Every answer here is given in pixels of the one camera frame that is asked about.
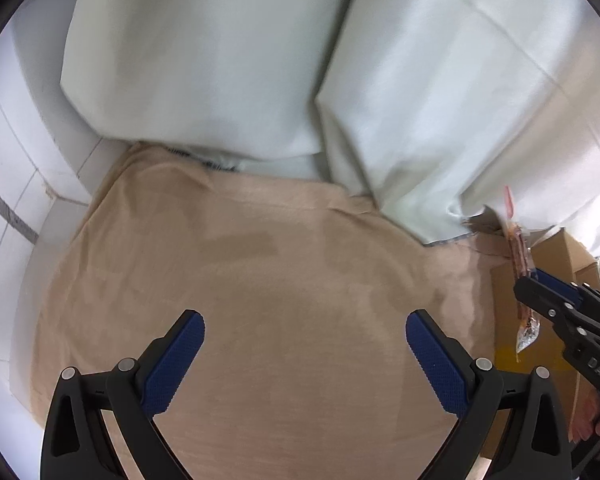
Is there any brown cardboard box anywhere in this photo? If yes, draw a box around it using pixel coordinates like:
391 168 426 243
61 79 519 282
477 230 600 440

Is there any red sausage snack packet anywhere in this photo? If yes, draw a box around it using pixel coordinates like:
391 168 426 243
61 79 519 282
503 185 540 354

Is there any pale green curtain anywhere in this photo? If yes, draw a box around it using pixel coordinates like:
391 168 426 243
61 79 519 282
60 0 600 250

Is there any person's hand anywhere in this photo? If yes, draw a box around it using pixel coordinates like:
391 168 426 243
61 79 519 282
570 390 600 443

